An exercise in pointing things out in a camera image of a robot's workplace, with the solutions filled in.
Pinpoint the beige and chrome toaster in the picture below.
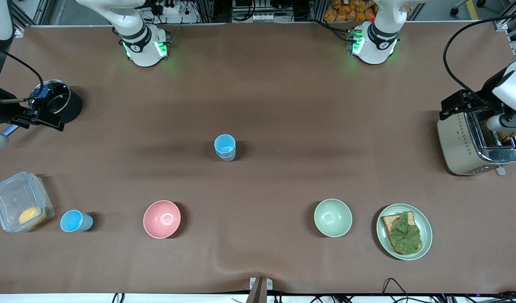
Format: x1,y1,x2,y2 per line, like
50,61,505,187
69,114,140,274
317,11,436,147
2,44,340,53
436,97,516,176

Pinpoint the clear plastic food container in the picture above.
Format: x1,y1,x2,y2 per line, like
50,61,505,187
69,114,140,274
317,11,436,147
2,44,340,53
0,171,55,233

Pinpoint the orange round food piece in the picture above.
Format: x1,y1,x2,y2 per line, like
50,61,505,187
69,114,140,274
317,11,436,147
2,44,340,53
19,206,47,226

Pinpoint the black chair base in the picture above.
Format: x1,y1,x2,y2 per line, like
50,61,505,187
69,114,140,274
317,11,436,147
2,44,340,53
450,0,487,16

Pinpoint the pale green plate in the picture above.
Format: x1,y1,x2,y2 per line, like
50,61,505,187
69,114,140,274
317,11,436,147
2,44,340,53
376,204,433,261

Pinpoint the toast slice under lettuce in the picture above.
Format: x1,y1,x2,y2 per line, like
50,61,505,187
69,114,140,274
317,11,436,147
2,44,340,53
381,211,422,255

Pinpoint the green lettuce leaf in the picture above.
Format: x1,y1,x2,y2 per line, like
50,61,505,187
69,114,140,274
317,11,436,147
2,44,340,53
387,212,422,255

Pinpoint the bag of orange buns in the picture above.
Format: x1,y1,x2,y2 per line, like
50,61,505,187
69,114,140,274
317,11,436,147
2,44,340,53
324,0,376,22

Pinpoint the pink bowl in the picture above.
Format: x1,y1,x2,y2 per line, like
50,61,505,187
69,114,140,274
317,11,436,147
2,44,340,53
143,200,182,239

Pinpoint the pale green bowl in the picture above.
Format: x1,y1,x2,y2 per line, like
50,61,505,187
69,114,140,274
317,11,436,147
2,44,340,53
313,198,353,238

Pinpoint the brown table mat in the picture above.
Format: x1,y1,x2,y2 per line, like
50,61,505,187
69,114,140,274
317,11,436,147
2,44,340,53
0,21,516,295

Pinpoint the metal table clamp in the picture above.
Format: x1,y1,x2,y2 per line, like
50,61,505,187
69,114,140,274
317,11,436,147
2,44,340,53
246,277,273,303

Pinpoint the black pot with blue handle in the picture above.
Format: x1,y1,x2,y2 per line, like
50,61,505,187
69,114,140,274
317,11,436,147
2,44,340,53
0,79,83,138

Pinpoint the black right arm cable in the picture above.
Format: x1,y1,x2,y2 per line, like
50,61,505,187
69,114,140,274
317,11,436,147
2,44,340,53
4,53,50,101

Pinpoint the aluminium frame profile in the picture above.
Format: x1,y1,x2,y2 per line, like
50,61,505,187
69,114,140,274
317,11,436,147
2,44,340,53
11,0,52,36
494,0,516,32

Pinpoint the black looped floor cable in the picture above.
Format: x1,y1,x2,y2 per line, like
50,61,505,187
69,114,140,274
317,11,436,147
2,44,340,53
382,277,410,303

